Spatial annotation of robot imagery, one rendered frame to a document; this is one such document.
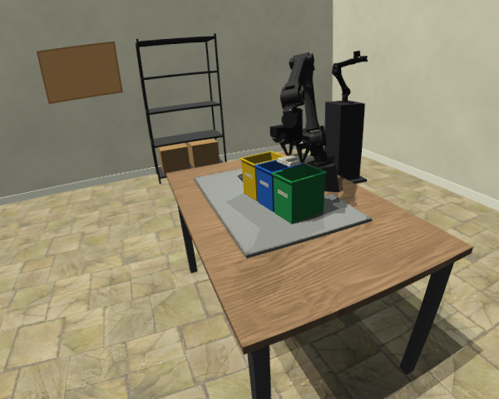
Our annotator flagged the yellow open bin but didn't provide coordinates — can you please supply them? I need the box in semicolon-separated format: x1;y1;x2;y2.
241;151;284;201

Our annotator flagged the blue open bin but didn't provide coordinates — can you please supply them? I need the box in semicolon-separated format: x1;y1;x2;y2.
255;160;300;212

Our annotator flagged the green open-top bin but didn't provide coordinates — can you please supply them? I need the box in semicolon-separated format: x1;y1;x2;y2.
273;164;327;224

